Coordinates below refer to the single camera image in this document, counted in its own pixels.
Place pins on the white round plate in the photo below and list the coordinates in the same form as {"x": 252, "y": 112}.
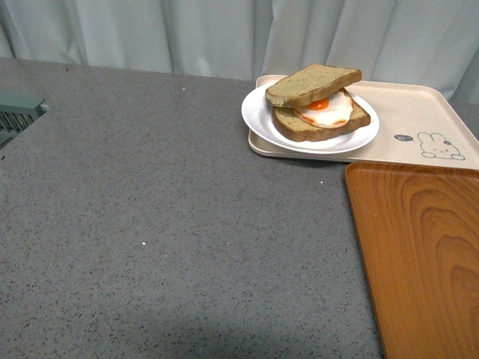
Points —
{"x": 257, "y": 114}

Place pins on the bread slice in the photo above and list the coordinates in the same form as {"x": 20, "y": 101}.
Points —
{"x": 291, "y": 126}
{"x": 312, "y": 83}

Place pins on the fried egg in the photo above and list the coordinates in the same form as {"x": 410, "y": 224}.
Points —
{"x": 328, "y": 113}

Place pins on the brown wooden tray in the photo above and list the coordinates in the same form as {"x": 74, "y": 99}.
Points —
{"x": 417, "y": 228}

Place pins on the cream rabbit tray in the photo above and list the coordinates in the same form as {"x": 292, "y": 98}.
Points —
{"x": 417, "y": 126}

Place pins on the green sink drying rack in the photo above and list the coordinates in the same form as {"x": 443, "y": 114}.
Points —
{"x": 18, "y": 112}

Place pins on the white curtain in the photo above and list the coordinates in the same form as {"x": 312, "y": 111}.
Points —
{"x": 432, "y": 43}

